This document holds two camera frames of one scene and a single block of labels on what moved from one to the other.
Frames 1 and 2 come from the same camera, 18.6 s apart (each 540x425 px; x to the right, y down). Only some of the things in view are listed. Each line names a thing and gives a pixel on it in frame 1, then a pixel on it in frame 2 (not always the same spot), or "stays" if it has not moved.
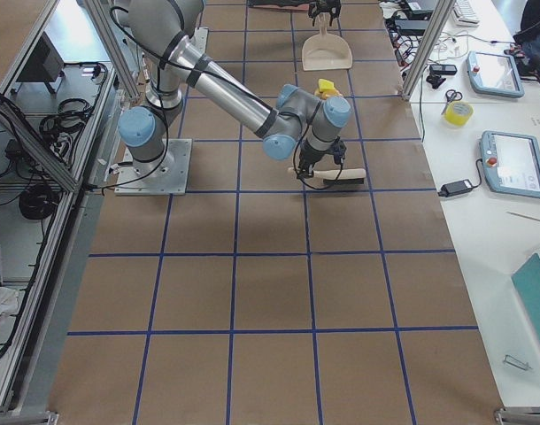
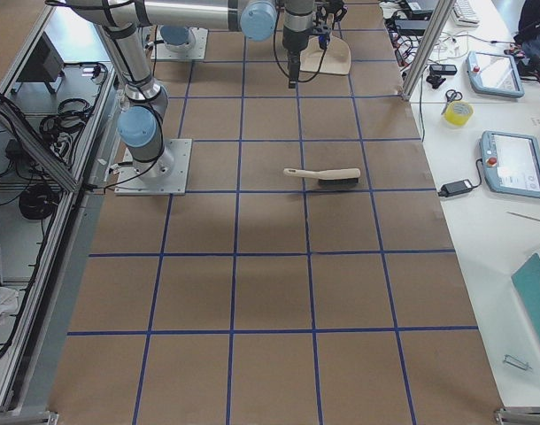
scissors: [451, 96] stays
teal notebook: [536, 288] stays
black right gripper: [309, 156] to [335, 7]
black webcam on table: [436, 72] stays
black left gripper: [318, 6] to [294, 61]
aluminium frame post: [427, 47] stays
